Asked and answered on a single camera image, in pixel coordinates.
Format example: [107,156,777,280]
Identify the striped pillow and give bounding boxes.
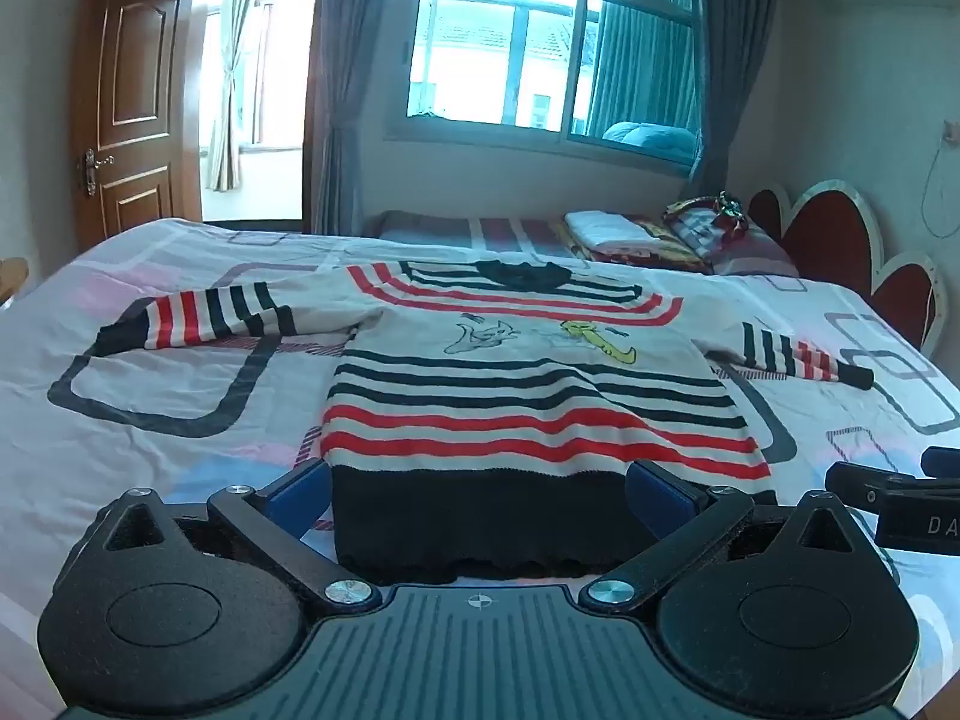
[664,199,800,278]

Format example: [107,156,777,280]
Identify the balcony window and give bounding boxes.
[238,0,317,152]

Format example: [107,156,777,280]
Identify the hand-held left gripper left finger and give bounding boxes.
[94,457,383,612]

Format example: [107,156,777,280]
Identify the red scalloped headboard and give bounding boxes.
[746,179,943,355]

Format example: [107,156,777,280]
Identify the white folded towel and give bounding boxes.
[564,210,662,249]

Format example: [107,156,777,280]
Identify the striped knit sweater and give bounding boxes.
[94,259,877,584]

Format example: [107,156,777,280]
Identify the brown wooden door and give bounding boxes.
[70,0,197,252]

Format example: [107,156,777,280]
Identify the grey red striped mattress cover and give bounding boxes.
[364,210,601,263]

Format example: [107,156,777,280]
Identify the wooden chair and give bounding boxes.
[0,256,30,310]

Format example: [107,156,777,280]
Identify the beige sheer curtain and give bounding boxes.
[205,0,254,193]

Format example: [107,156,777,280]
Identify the large window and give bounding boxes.
[382,0,711,181]

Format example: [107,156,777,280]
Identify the bed with patterned sheet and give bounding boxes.
[0,217,960,720]

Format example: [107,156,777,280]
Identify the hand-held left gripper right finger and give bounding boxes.
[577,457,876,612]

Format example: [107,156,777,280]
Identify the white wall cable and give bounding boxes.
[920,120,960,241]

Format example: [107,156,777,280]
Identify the grey curtain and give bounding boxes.
[310,0,415,238]
[685,0,786,201]

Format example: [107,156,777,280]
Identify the small bag on pillow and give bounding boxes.
[679,191,751,224]

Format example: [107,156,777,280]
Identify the metal door handle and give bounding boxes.
[79,148,118,198]

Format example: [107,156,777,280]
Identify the blue quilt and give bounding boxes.
[603,120,699,167]

